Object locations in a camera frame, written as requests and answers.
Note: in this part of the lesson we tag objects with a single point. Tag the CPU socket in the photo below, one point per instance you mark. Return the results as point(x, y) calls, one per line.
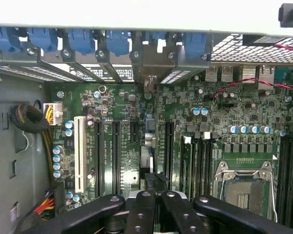
point(244, 192)

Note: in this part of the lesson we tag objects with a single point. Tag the silver rear port block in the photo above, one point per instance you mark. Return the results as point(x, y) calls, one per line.
point(249, 73)

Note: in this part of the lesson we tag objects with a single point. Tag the short black expansion slot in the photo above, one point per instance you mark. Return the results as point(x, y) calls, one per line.
point(134, 132)

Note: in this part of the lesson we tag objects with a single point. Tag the black case lock tab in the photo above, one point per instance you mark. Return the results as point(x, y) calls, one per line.
point(290, 14)

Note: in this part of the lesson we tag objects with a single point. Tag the white power connector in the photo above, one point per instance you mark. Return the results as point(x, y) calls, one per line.
point(57, 113)

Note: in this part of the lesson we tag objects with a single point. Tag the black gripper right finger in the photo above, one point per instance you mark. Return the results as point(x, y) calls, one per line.
point(183, 217)

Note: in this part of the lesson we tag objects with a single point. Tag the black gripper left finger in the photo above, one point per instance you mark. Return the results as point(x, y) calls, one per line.
point(141, 214)

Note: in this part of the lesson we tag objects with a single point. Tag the open dark grey PC case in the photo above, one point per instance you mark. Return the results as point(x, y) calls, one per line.
point(234, 48)

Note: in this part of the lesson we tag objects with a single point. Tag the green motherboard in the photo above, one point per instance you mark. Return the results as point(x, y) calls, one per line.
point(117, 104)

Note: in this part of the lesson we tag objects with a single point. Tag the black RAM slot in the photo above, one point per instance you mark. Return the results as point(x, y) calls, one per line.
point(197, 170)
point(205, 170)

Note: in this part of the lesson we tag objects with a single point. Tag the white PCI expansion slot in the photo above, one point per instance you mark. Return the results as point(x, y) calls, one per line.
point(80, 151)

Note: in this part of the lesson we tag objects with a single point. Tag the blue card retention latch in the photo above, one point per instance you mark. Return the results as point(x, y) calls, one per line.
point(195, 46)
point(2, 39)
point(118, 42)
point(81, 41)
point(42, 39)
point(158, 36)

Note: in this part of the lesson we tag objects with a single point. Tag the long black expansion slot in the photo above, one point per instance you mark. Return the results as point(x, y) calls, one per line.
point(169, 156)
point(99, 158)
point(116, 158)

